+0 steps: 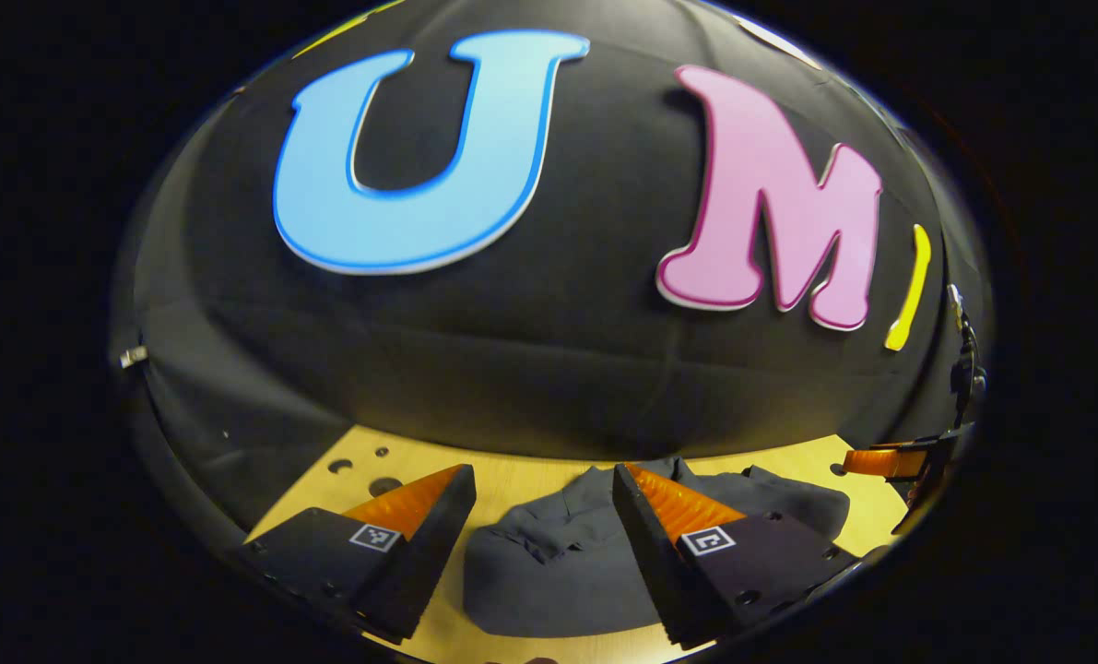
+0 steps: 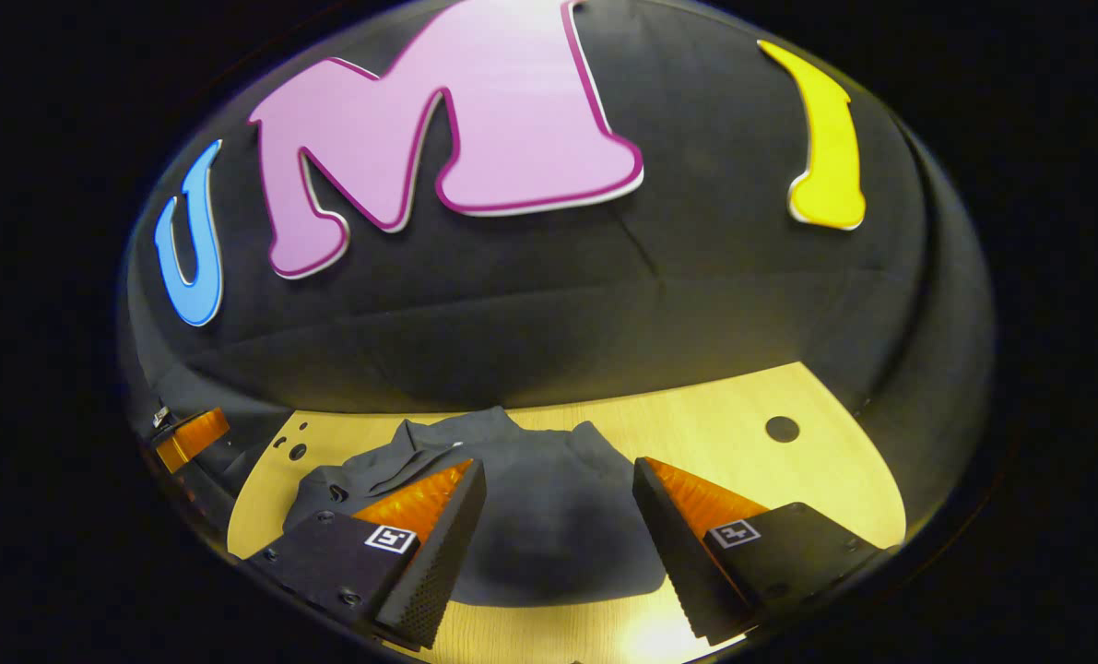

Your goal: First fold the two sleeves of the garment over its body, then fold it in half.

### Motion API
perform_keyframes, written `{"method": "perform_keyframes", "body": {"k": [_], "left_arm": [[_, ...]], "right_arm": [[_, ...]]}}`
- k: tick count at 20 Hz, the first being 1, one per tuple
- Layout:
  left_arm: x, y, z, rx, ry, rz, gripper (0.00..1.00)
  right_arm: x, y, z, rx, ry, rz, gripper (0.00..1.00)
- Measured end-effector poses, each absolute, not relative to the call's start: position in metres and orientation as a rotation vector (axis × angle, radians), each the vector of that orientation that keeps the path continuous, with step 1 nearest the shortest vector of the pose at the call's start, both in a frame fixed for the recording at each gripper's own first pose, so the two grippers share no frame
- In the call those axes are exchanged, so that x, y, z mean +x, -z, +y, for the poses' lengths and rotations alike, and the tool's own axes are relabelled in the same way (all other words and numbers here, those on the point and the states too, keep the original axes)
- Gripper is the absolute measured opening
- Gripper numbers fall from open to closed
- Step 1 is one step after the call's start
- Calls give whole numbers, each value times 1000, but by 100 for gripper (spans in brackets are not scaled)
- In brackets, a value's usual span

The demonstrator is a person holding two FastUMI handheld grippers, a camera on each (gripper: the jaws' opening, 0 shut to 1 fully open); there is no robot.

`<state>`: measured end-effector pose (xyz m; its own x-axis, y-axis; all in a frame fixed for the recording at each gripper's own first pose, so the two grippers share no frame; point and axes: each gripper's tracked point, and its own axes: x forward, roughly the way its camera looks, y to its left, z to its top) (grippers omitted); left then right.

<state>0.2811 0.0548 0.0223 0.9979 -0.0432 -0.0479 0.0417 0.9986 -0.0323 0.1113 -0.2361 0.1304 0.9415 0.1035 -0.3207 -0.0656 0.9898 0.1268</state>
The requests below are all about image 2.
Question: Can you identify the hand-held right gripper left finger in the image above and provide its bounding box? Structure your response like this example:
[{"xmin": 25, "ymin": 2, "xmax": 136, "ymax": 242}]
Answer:
[{"xmin": 244, "ymin": 457, "xmax": 490, "ymax": 652}]

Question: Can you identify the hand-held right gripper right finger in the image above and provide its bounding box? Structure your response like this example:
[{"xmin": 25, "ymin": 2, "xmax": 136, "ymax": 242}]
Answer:
[{"xmin": 630, "ymin": 455, "xmax": 886, "ymax": 646}]

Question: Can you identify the grey collared shirt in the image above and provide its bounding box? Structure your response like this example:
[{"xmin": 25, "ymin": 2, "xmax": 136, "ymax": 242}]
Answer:
[{"xmin": 281, "ymin": 406, "xmax": 669, "ymax": 608}]

